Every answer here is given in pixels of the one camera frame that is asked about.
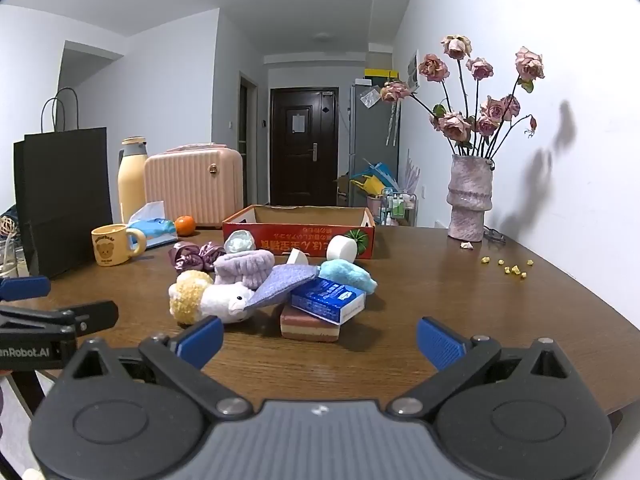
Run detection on black paper shopping bag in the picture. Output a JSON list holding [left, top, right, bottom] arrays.
[[13, 87, 113, 281]]

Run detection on blue and white carton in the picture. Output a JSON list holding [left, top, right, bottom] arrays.
[[290, 277, 367, 326]]

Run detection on lilac fluffy headband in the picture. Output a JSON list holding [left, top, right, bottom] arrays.
[[213, 249, 276, 291]]

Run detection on pink textured ceramic vase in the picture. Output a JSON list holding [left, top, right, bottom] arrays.
[[446, 154, 496, 242]]

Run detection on metal wire trolley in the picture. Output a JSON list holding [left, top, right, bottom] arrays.
[[380, 187, 418, 227]]

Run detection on white soft cylinder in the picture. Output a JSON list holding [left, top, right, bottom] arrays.
[[326, 234, 357, 263]]

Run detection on white and yellow plush toy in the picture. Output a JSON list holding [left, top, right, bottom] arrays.
[[167, 270, 257, 325]]

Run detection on grey interior door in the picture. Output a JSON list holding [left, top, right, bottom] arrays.
[[238, 71, 258, 201]]

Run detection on white wall panel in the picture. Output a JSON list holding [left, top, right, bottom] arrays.
[[406, 50, 420, 95]]

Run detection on pinkish purple satin scrunchie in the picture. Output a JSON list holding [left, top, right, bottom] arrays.
[[168, 241, 227, 273]]

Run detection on bunch of dried pink roses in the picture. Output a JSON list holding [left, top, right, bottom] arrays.
[[380, 35, 546, 158]]

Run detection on pink ribbed suitcase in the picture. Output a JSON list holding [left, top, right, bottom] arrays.
[[144, 144, 244, 228]]

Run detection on yellow thermos bottle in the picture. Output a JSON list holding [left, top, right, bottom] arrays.
[[117, 136, 149, 223]]

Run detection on lilac woven drawstring pouch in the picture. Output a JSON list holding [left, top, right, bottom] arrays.
[[243, 263, 321, 309]]

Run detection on orange cardboard box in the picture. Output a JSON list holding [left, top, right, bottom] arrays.
[[222, 204, 376, 259]]

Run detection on lilac folded paper decoration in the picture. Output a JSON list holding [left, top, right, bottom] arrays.
[[405, 150, 423, 196]]

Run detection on grey refrigerator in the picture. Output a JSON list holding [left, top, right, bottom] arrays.
[[348, 80, 401, 208]]

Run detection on blue tissue pack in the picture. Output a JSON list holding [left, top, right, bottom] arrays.
[[127, 201, 178, 251]]

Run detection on light blue fluffy towel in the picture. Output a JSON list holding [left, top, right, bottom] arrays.
[[318, 258, 378, 295]]

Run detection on dark front door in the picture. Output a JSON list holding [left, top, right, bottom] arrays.
[[270, 86, 340, 207]]

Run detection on pink layered sponge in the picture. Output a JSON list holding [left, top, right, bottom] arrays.
[[280, 304, 342, 345]]

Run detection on yellow bear mug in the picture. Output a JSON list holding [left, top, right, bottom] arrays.
[[91, 223, 147, 267]]

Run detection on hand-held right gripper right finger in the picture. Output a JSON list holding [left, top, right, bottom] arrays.
[[386, 316, 581, 421]]

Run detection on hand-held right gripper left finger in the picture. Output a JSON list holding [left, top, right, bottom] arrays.
[[60, 316, 253, 421]]

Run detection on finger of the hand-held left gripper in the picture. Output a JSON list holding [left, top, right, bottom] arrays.
[[0, 275, 52, 303], [0, 301, 120, 337]]

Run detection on clear plastic bag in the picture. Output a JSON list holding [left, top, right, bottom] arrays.
[[224, 230, 257, 255]]

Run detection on scattered yellow crumbs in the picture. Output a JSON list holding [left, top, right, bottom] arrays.
[[480, 256, 533, 281]]

